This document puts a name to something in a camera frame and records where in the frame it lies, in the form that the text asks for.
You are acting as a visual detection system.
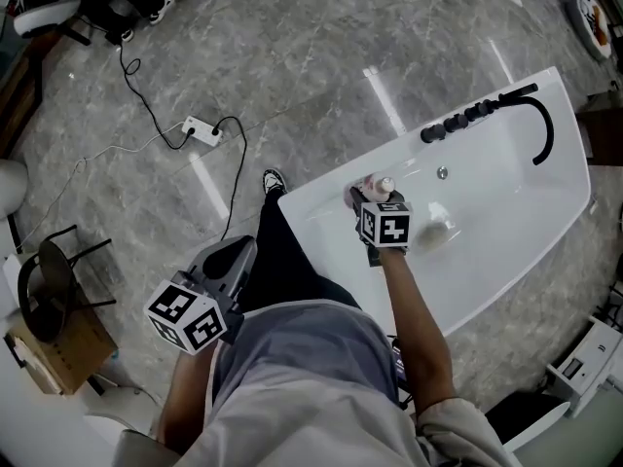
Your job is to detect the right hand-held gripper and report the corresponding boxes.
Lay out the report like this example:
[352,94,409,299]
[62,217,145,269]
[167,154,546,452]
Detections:
[348,186,414,268]

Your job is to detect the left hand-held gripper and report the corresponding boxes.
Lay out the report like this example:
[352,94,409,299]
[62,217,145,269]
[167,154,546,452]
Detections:
[144,234,258,356]

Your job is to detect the small pink bottle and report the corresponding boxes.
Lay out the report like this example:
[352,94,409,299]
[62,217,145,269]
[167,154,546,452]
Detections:
[348,174,396,209]

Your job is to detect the white bathtub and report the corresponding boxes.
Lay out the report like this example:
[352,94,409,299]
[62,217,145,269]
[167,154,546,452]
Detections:
[276,65,594,339]

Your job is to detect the person's left forearm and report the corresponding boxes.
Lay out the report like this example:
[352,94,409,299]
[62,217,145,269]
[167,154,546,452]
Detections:
[158,342,218,456]

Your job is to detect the person's right forearm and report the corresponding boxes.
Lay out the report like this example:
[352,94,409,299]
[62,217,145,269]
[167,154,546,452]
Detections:
[377,248,457,415]

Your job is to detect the person's black trousers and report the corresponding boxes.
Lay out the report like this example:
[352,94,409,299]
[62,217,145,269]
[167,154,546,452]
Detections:
[238,190,361,315]

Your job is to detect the person's black white shoe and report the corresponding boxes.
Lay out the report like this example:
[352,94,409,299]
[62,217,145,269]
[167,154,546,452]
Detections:
[262,167,288,197]

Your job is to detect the white power strip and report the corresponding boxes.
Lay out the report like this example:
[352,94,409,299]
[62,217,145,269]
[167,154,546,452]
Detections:
[182,115,224,148]

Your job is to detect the person's light grey shirt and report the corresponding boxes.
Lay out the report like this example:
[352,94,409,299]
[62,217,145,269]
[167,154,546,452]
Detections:
[111,299,527,467]

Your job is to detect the brown cardboard box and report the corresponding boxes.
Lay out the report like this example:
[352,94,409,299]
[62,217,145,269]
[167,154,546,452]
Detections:
[4,304,118,396]

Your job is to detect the black waist-worn device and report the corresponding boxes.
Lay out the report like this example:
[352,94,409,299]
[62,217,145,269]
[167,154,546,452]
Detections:
[388,336,415,408]

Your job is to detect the black folding chair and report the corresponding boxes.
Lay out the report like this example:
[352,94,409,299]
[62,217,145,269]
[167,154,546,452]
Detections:
[18,224,118,344]

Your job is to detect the black hand shower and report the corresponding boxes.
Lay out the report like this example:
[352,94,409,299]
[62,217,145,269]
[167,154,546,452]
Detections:
[499,83,539,107]

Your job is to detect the dark wooden cabinet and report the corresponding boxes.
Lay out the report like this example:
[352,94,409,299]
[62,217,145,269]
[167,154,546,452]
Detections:
[576,90,623,164]

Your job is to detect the white boxy appliance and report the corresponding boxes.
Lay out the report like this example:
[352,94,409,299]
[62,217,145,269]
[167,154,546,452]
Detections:
[544,316,622,417]

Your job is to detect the white round pet bed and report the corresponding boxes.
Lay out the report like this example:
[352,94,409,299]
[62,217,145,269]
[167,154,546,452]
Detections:
[567,0,612,60]

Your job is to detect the black power cable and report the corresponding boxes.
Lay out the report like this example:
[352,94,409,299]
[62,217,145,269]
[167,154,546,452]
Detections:
[212,116,248,242]
[118,41,196,151]

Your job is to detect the white power cable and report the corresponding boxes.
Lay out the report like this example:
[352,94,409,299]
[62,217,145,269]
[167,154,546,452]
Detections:
[12,126,185,257]

